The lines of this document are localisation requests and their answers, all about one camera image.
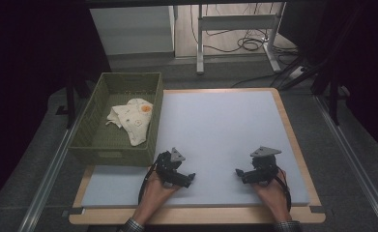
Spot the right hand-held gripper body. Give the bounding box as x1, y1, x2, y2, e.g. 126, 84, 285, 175
243, 146, 282, 187

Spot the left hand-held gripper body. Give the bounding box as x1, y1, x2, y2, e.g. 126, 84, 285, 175
153, 147, 190, 188

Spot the cream printed baby cloth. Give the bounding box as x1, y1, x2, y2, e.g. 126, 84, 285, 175
104, 98, 154, 147

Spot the green woven basket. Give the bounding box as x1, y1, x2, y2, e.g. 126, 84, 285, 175
68, 72, 164, 168

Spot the person's right hand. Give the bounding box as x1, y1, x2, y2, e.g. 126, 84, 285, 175
251, 168, 291, 216

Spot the person's left hand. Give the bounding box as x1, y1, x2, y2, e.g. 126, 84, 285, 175
137, 176, 182, 223

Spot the light blue foam mat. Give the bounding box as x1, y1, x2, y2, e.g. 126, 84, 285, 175
80, 90, 310, 209

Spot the dark metal stand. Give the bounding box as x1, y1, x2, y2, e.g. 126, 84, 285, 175
55, 75, 92, 130
279, 54, 352, 127

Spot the white power strip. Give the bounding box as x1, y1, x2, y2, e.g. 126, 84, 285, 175
287, 66, 307, 80

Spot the white cabinet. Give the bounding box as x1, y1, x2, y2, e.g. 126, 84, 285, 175
89, 5, 176, 56

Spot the dark curtain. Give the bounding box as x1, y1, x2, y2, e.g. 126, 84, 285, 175
279, 0, 378, 162
0, 0, 111, 212

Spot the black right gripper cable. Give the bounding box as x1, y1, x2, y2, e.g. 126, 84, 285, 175
275, 168, 293, 212

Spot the long black floor cable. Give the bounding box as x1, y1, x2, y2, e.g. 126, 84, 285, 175
230, 72, 291, 89

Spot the metal floor rail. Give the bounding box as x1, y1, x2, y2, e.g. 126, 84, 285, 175
313, 95, 378, 232
16, 105, 91, 232

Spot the tangle of black floor cables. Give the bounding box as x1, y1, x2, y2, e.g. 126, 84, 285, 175
189, 3, 300, 55

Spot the white metal desk frame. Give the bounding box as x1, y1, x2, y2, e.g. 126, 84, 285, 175
195, 2, 287, 75

